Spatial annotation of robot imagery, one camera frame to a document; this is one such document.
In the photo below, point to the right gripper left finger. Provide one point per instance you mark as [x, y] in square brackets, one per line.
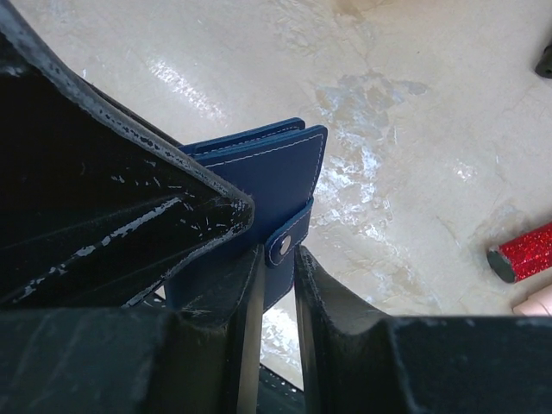
[203, 359]

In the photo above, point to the red glitter microphone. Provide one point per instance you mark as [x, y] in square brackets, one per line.
[522, 257]

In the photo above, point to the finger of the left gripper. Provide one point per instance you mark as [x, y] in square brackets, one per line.
[98, 207]

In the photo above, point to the black handheld microphone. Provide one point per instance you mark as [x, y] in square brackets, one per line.
[544, 66]

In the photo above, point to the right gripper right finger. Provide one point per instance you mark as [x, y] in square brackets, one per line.
[357, 359]

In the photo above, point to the blue leather card holder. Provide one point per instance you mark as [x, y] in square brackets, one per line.
[278, 166]

